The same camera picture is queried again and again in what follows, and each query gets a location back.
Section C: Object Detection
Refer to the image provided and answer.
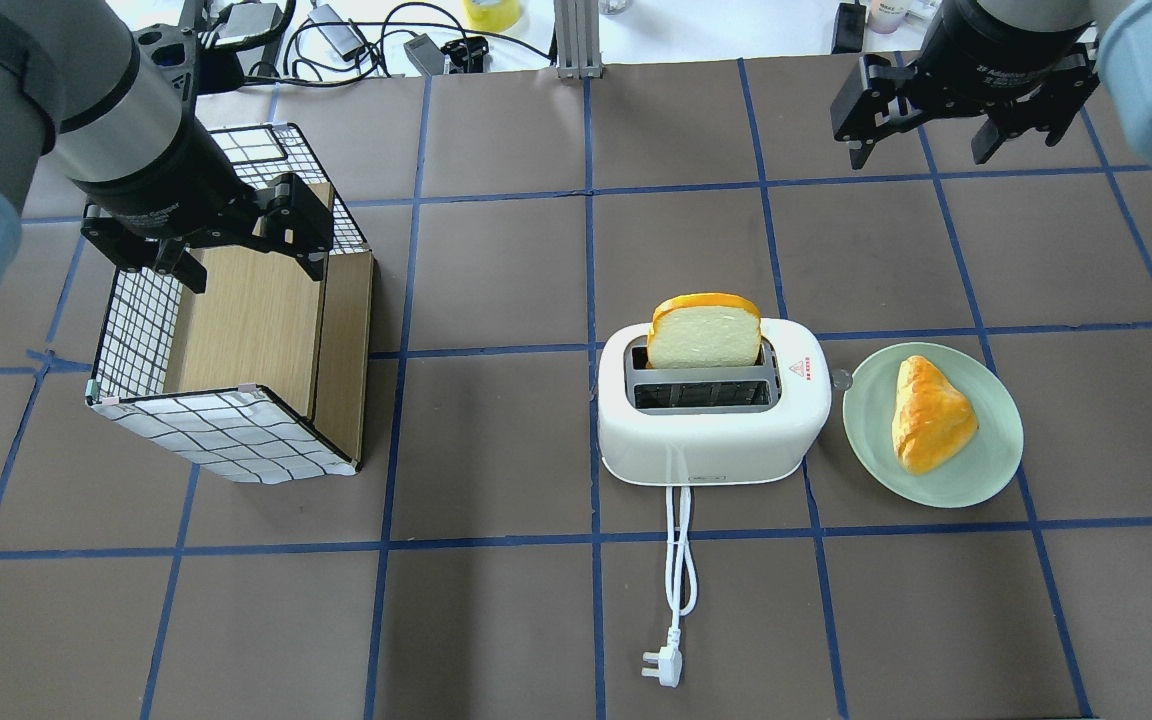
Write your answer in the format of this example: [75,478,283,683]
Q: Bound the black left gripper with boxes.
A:
[81,120,334,293]

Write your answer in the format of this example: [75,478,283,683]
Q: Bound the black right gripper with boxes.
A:
[829,1,1100,170]

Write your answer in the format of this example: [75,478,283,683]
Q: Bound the white two-slot toaster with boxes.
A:
[596,319,832,487]

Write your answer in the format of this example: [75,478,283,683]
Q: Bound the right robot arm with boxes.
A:
[829,1,1152,170]

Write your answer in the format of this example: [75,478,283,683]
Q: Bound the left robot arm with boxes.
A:
[0,1,333,293]

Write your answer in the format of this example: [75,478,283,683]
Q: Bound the black device top right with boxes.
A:
[829,1,867,54]

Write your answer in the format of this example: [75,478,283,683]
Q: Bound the wooden box with grid cloth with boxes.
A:
[84,123,376,484]

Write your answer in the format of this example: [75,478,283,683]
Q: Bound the grey device on desk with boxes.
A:
[308,3,369,61]

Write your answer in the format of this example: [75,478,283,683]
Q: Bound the black power adapter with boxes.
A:
[403,35,450,76]

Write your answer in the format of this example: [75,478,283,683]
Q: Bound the golden triangular pastry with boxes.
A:
[890,355,979,475]

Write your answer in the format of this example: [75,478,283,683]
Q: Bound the light green plate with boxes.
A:
[842,342,1024,509]

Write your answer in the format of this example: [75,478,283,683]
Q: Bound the slice of toast bread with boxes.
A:
[646,291,761,370]

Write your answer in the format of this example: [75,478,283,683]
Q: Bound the yellow tape roll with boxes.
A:
[462,0,524,33]

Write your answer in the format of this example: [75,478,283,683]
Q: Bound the black cables on desk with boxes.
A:
[236,0,558,89]

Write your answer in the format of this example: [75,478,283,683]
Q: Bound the aluminium frame post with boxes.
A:
[553,0,604,79]

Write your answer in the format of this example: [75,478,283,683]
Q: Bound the white toaster power cable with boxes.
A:
[641,440,700,689]

